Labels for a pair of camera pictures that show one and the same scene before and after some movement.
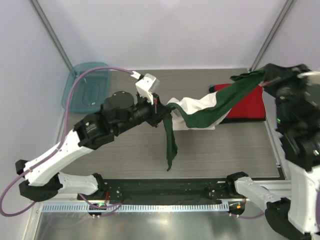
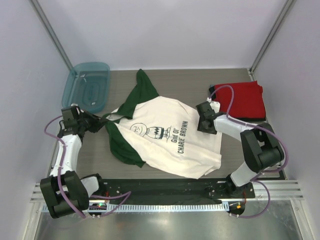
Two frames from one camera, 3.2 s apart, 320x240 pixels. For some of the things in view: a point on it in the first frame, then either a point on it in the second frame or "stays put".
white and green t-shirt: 206,111 to 162,133
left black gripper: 157,110 to 98,122
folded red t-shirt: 252,107 stays put
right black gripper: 275,93 to 201,127
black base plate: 166,189 stays put
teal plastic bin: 89,91 stays put
